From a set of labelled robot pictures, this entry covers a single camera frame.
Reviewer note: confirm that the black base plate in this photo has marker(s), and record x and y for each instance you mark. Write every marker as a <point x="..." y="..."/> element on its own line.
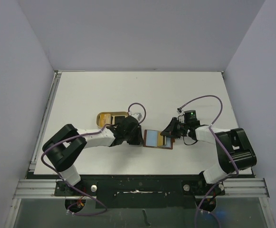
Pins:
<point x="143" y="191"/>

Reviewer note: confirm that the brown leather card holder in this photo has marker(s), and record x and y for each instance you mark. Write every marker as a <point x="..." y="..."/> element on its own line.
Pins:
<point x="150" y="140"/>

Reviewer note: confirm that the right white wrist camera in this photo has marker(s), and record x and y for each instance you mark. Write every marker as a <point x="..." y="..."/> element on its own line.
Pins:
<point x="180" y="112"/>

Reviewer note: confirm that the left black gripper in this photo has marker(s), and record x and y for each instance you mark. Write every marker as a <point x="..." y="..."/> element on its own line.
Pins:
<point x="138" y="139"/>

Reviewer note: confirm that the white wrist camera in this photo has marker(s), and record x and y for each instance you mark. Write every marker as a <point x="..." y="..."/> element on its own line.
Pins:
<point x="180" y="112"/>
<point x="137" y="116"/>

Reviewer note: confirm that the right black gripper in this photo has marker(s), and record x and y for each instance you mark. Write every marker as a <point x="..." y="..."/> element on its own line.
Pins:
<point x="176" y="128"/>

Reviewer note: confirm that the beige oval tray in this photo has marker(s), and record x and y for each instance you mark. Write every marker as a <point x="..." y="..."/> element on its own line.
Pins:
<point x="122" y="113"/>

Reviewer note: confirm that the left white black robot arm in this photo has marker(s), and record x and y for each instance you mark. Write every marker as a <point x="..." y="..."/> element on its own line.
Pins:
<point x="61" y="150"/>

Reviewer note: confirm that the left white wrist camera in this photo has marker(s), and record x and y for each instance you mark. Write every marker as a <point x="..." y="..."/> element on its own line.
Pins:
<point x="137" y="116"/>

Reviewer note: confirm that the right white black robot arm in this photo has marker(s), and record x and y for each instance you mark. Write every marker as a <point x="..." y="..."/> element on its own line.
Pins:
<point x="234" y="150"/>

